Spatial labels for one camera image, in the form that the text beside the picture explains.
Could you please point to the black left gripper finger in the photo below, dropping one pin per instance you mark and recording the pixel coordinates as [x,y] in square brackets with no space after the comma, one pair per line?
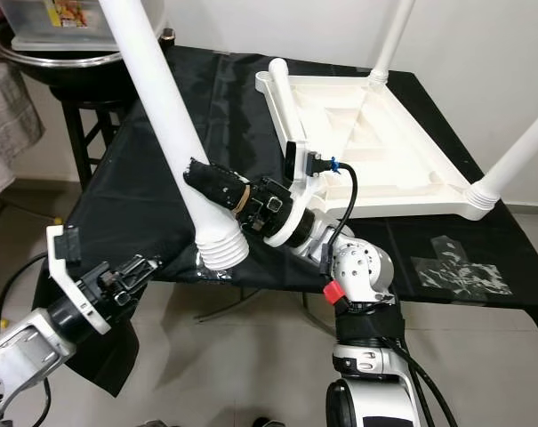
[146,269]

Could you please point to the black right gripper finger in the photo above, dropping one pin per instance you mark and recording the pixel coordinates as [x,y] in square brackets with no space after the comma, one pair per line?
[215,182]

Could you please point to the white plastic table leg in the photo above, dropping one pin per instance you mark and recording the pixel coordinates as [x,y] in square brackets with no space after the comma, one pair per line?
[393,40]
[286,98]
[171,133]
[513,165]

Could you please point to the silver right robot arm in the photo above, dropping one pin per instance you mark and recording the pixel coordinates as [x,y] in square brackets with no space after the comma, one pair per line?
[366,285]

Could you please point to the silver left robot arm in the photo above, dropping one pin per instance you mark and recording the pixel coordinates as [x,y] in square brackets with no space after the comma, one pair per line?
[20,356]

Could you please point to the black tablecloth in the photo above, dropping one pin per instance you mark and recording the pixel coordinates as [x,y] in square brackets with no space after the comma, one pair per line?
[153,196]

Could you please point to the grey rod yellow tip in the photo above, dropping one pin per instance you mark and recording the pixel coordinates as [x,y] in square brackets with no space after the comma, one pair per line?
[28,209]

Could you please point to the white ribbed plastic tabletop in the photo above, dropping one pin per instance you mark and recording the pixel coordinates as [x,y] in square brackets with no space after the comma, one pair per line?
[393,151]

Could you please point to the black metal stool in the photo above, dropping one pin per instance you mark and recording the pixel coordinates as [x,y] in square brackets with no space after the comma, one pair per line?
[82,133]

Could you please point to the black wok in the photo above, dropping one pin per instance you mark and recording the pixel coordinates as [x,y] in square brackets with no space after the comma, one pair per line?
[73,67]

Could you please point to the clear tape patch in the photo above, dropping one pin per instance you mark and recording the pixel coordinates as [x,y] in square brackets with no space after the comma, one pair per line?
[455,267]

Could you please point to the floral cloth covered stand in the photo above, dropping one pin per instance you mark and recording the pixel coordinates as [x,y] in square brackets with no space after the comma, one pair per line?
[6,124]

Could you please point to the silver robot right leg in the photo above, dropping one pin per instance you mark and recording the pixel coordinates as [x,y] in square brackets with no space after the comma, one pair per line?
[268,421]

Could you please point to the stainless steel container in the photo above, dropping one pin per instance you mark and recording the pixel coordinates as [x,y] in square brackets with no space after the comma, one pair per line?
[64,22]

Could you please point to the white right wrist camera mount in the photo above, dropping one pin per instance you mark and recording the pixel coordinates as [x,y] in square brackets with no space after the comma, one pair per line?
[295,165]

